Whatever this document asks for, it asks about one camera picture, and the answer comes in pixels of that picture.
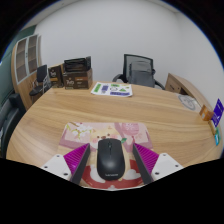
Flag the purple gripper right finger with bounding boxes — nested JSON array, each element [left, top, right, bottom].
[[131, 142, 185, 185]]

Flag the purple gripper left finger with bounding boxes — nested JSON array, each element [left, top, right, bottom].
[[40, 142, 92, 186]]

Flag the black computer mouse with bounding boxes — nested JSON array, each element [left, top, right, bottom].
[[97, 138, 125, 181]]

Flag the pink cartoon mouse pad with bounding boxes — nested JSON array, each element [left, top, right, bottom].
[[58, 122, 153, 190]]

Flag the wooden office desk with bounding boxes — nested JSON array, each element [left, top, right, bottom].
[[7, 85, 223, 167]]

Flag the round white coaster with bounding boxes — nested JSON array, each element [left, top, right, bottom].
[[178, 95, 196, 111]]

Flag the green white small packet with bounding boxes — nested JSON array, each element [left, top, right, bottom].
[[214, 127, 221, 146]]

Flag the orange small box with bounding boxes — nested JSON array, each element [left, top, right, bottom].
[[199, 105, 214, 121]]

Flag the white green sticker sheet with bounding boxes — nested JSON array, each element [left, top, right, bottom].
[[91, 82, 133, 97]]

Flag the wooden side return desk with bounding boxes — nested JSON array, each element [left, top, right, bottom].
[[165, 73, 211, 108]]

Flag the black leather sofa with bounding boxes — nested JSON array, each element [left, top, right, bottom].
[[0, 93, 26, 158]]

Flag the black visitor chair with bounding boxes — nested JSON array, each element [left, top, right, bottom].
[[29, 65, 50, 97]]

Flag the dark cardboard box right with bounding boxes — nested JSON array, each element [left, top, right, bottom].
[[63, 56, 93, 89]]

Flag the dark cardboard box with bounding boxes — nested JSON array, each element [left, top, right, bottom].
[[63, 56, 93, 89], [48, 65, 63, 88]]

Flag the grey mesh office chair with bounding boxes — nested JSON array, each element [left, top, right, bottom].
[[113, 54, 165, 90]]

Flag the dark cardboard box left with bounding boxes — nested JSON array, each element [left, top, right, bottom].
[[48, 65, 63, 88]]

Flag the wooden glass-door cabinet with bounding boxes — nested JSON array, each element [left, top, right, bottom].
[[11, 34, 41, 107]]

